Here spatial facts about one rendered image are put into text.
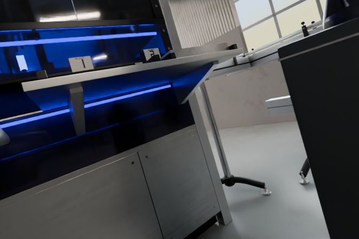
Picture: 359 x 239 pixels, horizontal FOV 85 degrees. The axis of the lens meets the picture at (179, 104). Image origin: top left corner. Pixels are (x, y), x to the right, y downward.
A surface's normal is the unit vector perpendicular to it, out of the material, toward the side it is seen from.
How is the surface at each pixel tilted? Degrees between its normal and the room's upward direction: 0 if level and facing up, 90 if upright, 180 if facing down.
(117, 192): 90
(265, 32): 90
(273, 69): 90
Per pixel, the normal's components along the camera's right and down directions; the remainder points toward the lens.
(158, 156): 0.50, -0.13
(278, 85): -0.69, 0.22
